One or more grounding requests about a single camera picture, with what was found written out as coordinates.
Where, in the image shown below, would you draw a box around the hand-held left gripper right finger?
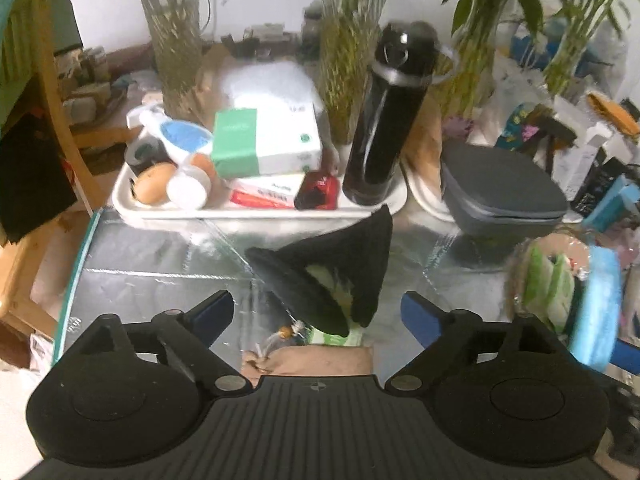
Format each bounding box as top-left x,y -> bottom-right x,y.
384,290 -> 567,395

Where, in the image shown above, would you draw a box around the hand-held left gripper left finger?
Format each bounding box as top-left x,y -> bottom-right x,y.
75,289 -> 252,397

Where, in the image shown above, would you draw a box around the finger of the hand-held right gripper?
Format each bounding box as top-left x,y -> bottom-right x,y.
612,337 -> 640,362

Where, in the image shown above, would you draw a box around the black fabric hat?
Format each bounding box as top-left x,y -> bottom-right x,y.
244,204 -> 394,337

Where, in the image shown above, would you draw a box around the white soft plastic pack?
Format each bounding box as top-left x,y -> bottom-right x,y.
219,59 -> 322,112

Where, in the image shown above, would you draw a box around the green packets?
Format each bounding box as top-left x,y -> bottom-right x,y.
524,246 -> 577,322

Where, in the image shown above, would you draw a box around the white tray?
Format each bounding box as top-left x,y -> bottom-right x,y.
111,124 -> 409,232

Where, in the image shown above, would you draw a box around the white bottle with orange band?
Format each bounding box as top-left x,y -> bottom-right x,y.
166,152 -> 222,211

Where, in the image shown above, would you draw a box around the red and white box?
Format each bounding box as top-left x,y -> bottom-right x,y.
229,172 -> 307,211

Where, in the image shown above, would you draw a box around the tan egg-shaped pouch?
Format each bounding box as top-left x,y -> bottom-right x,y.
130,161 -> 179,207

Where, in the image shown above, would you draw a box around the light blue box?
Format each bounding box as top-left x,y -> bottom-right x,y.
584,179 -> 632,227

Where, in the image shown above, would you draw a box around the grey zipper case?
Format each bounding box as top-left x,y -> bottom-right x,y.
439,139 -> 572,239

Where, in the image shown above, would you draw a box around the red and black packet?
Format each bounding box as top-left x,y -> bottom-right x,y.
294,169 -> 342,212

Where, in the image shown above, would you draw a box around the black remote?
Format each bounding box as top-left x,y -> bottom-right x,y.
571,156 -> 624,212

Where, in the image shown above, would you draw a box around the black cylinder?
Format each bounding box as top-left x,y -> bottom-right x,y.
124,136 -> 174,177

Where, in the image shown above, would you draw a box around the white and green tissue pack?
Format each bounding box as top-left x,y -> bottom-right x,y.
209,102 -> 324,179

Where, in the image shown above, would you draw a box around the white and blue spray bottle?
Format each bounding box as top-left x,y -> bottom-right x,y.
126,104 -> 217,157

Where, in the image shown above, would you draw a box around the black thermos bottle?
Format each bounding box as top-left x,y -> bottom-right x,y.
341,20 -> 454,207

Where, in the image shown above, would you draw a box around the white cardboard boxes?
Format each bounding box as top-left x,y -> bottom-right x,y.
551,119 -> 614,202

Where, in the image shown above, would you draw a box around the low wooden table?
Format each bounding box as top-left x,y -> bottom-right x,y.
59,74 -> 152,152

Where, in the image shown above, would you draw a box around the floral pouch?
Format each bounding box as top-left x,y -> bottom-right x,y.
496,101 -> 539,152

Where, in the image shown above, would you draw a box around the small black tripod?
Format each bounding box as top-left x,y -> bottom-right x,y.
524,114 -> 577,172

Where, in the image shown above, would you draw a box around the black hanging cloth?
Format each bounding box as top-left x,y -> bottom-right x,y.
0,109 -> 79,247

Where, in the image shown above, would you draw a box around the orange cloth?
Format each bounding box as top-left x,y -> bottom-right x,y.
584,90 -> 640,134

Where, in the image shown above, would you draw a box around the lucky bamboo in glass vase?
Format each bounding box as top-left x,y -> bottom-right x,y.
420,0 -> 546,122
55,0 -> 281,121
540,0 -> 640,97
310,0 -> 411,147

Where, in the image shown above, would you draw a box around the wooden chair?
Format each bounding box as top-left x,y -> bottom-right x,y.
0,0 -> 107,362

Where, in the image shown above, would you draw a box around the jar with black lid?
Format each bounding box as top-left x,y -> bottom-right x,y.
301,1 -> 327,52

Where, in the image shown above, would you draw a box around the green cloth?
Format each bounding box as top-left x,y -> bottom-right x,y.
0,0 -> 37,127

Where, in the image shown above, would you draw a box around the tan drawstring pouch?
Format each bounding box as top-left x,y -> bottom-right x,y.
241,324 -> 374,392

